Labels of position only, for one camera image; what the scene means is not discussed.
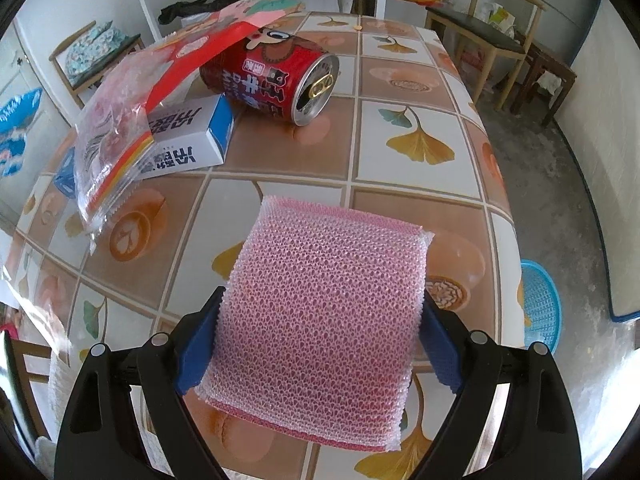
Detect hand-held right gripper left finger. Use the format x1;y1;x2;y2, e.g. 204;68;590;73
54;285;225;480

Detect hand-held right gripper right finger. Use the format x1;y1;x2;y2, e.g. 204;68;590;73
413;292;584;480

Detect blue plastic wastebasket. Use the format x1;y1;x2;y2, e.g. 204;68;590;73
520;258;562;356

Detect pink mesh sponge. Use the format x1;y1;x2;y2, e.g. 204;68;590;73
194;196;435;452

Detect blue toothpaste box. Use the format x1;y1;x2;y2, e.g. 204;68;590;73
135;94;236;177

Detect red drink can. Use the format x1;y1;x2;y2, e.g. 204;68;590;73
199;30;341;127

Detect ginkgo patterned tablecloth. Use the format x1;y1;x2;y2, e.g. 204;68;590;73
10;10;531;480

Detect blue packet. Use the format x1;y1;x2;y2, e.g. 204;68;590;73
52;160;83;198

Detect red printed clear plastic bag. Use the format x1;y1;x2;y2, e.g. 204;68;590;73
72;0;306;253

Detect white mattress with blue edge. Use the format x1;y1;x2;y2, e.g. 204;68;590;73
552;0;640;323

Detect blue patterned cloth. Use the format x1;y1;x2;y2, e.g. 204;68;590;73
0;87;45;177

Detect wooden chair with floral cushion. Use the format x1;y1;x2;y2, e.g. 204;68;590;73
48;21;146;111

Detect white rag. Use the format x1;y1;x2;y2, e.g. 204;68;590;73
537;72;563;96

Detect floral cushion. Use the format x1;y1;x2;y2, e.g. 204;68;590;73
67;21;128;80

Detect dark wooden stool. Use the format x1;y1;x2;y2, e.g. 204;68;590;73
512;32;578;128

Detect wooden chair with black seat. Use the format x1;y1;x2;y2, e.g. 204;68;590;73
425;0;583;111

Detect black cloth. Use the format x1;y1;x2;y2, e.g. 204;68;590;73
159;0;266;25

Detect white plastic bag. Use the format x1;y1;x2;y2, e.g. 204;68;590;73
482;2;518;36

